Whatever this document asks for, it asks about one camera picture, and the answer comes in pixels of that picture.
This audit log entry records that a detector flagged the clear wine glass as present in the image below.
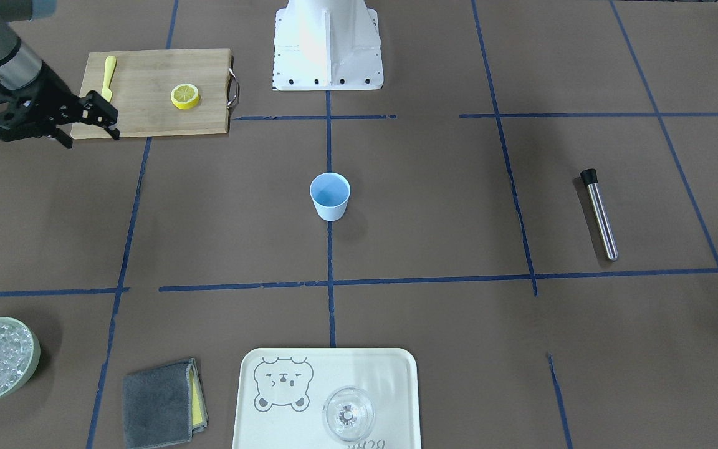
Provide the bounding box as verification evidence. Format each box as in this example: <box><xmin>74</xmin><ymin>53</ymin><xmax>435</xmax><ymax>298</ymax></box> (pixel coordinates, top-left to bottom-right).
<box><xmin>322</xmin><ymin>385</ymin><xmax>376</xmax><ymax>443</ymax></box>

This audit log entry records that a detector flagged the yellow plastic knife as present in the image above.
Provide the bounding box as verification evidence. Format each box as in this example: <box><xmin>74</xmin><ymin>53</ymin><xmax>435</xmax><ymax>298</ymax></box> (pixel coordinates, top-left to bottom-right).
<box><xmin>100</xmin><ymin>55</ymin><xmax>117</xmax><ymax>102</ymax></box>

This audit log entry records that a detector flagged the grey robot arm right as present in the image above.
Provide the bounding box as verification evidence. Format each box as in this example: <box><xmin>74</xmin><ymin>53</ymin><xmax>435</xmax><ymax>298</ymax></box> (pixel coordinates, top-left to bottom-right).
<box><xmin>0</xmin><ymin>1</ymin><xmax>120</xmax><ymax>148</ymax></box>

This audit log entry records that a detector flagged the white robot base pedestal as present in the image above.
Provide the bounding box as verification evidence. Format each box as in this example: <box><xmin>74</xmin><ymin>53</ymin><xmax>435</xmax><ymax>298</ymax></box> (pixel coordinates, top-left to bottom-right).
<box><xmin>272</xmin><ymin>1</ymin><xmax>385</xmax><ymax>92</ymax></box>

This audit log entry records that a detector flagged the bamboo cutting board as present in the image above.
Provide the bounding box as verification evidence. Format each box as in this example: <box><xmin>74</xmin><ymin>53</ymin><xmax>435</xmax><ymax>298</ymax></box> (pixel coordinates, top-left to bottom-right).
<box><xmin>82</xmin><ymin>48</ymin><xmax>239</xmax><ymax>138</ymax></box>

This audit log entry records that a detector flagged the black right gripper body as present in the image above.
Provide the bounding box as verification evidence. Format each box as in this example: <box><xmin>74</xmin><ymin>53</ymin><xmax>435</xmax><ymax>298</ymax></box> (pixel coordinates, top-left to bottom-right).
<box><xmin>0</xmin><ymin>62</ymin><xmax>85</xmax><ymax>142</ymax></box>

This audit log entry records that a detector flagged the grey folded cloth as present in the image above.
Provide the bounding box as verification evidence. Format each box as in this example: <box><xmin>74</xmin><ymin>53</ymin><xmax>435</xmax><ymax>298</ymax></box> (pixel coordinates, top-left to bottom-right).
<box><xmin>122</xmin><ymin>358</ymin><xmax>208</xmax><ymax>448</ymax></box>

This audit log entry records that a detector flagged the cream bear tray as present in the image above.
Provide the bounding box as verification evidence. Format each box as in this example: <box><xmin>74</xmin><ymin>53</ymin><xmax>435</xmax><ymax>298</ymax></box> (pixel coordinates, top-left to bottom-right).
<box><xmin>232</xmin><ymin>349</ymin><xmax>422</xmax><ymax>448</ymax></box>

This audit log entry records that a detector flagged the light blue cup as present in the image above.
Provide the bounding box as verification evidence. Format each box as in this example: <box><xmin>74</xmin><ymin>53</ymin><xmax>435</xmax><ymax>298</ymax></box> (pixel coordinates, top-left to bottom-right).
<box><xmin>309</xmin><ymin>171</ymin><xmax>352</xmax><ymax>222</ymax></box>

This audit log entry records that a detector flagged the yellow lemon slice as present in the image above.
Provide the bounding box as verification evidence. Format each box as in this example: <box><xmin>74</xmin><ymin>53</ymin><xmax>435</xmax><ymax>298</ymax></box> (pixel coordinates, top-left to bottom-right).
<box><xmin>169</xmin><ymin>83</ymin><xmax>201</xmax><ymax>110</ymax></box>

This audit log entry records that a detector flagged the steel muddler black tip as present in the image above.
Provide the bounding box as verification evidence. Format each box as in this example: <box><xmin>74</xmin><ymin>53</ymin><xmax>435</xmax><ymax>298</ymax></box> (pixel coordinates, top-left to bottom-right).
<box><xmin>580</xmin><ymin>168</ymin><xmax>619</xmax><ymax>262</ymax></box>

